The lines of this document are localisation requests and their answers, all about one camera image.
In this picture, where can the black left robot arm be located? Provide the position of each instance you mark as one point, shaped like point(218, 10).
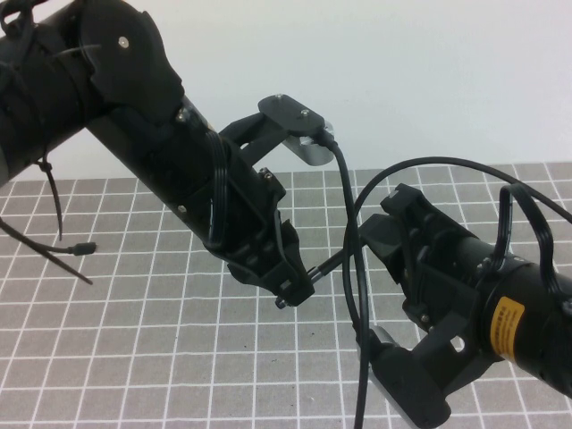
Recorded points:
point(125, 53)

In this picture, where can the translucent pen cap black clip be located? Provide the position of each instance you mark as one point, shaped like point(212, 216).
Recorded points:
point(282, 304)

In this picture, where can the black pen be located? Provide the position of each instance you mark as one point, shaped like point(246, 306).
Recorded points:
point(333, 263)

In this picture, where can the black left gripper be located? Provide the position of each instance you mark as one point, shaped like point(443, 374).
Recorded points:
point(254, 223)

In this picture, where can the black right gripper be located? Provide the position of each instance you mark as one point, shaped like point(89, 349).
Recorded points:
point(438, 268)

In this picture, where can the black right camera mount bracket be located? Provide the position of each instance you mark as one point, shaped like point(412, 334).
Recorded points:
point(415, 384)

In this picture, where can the grey grid mat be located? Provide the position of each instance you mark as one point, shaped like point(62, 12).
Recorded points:
point(134, 335)

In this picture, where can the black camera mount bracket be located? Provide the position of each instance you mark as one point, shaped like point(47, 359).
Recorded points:
point(415, 384)
point(290, 114)

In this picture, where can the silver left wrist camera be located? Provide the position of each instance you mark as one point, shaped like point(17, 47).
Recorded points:
point(313, 152)

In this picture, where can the black left camera mount bracket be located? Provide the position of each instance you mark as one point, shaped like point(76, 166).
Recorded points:
point(290, 114)

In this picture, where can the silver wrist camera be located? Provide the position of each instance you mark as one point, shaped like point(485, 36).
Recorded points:
point(384, 336)
point(313, 152)

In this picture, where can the long black zip tie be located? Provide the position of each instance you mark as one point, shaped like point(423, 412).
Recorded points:
point(67, 270)

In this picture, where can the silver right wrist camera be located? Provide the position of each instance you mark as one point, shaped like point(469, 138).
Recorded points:
point(384, 336)

